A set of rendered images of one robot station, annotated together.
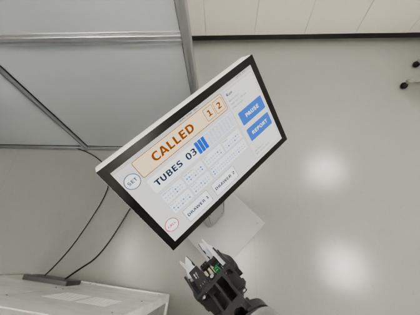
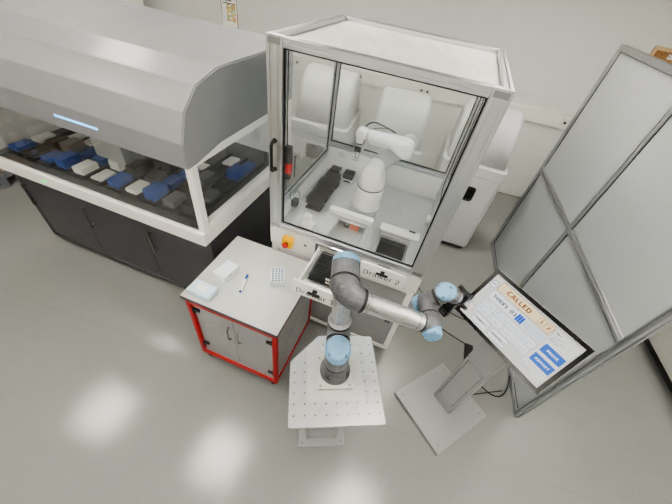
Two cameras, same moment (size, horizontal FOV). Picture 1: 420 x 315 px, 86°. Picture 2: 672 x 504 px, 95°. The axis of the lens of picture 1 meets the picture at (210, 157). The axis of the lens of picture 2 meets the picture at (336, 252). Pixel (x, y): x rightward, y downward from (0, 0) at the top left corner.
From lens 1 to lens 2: 1.30 m
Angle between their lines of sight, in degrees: 52
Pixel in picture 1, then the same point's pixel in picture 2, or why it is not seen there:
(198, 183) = (495, 319)
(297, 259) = (400, 480)
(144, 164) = (504, 288)
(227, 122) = (538, 336)
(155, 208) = (480, 296)
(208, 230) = (431, 392)
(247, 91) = (565, 349)
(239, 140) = (527, 346)
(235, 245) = (417, 414)
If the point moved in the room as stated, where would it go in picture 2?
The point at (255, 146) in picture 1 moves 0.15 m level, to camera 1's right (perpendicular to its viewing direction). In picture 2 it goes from (525, 361) to (535, 393)
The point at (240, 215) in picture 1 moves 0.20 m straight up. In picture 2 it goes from (445, 430) to (457, 420)
